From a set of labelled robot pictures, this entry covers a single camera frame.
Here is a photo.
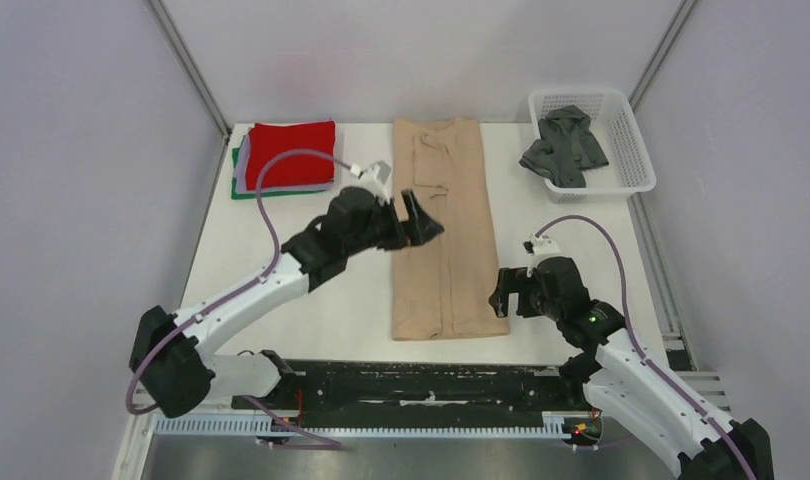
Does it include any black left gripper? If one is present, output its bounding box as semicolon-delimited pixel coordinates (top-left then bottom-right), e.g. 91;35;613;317
344;188;441;256

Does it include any beige t shirt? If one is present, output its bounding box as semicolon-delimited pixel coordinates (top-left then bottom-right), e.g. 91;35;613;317
391;117;510;341

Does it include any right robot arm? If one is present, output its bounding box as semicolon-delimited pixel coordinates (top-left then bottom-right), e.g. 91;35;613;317
489;256;775;479

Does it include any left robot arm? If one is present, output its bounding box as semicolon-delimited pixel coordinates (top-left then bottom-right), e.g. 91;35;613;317
126;186;445;418

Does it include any dark grey t shirt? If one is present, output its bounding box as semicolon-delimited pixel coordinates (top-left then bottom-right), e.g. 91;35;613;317
518;105;609;189

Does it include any folded red t shirt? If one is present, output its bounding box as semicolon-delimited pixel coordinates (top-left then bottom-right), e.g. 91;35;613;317
245;120;336;190

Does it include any white plastic basket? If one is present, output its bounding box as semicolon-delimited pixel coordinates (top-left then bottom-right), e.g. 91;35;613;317
528;85;656;204

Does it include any folded lavender t shirt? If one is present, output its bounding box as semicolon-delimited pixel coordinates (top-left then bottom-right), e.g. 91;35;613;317
234;123;345;197

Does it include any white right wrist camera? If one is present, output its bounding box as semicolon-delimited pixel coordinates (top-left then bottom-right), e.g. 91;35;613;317
523;234;561;271

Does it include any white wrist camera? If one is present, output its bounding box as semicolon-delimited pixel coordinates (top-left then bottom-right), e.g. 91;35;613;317
523;234;561;271
349;161;392;204

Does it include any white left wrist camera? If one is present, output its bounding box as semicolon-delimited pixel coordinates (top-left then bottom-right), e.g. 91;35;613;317
349;161;392;204

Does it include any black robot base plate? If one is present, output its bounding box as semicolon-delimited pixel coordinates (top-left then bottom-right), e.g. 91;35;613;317
259;359;592;429

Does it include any white slotted cable duct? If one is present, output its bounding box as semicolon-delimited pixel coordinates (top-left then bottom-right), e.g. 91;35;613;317
154;414;571;440

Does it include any left aluminium corner post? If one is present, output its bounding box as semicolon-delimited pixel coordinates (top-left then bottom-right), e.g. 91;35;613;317
144;0;231;141

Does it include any aluminium corner post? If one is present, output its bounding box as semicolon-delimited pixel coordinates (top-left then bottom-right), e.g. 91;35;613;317
144;0;231;141
628;0;701;111

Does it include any right aluminium corner post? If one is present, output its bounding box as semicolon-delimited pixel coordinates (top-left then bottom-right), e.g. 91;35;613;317
628;0;701;111

